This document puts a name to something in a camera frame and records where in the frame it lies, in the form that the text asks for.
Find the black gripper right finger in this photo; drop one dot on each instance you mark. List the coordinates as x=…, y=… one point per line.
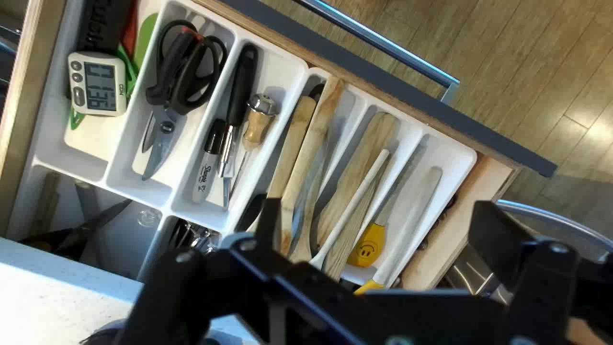
x=540, y=287

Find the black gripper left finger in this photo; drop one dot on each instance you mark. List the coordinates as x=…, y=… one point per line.
x=170, y=293

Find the wooden drawer with grey front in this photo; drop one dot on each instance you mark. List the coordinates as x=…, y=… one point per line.
x=461, y=216

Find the small black white tool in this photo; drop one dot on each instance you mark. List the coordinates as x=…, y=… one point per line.
x=208, y=163

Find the yellow smiley face spatula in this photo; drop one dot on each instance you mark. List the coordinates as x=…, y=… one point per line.
x=367, y=245

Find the white plastic cutlery tray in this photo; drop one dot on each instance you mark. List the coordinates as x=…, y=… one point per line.
x=84, y=136

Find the narrow light wooden spatula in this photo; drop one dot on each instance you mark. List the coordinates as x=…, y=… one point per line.
x=292, y=144

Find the corkscrew with cork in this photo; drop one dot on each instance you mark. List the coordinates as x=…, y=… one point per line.
x=260, y=121

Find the white slim spatula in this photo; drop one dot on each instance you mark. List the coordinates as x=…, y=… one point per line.
x=358, y=197

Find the wide light wooden spatula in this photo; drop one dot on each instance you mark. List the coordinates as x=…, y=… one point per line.
x=319, y=140

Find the white digital kitchen timer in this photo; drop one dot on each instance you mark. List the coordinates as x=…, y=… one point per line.
x=97, y=84

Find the green white flat item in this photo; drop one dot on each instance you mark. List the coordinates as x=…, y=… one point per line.
x=143, y=38

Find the black flat item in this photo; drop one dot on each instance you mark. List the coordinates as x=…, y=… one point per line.
x=103, y=21

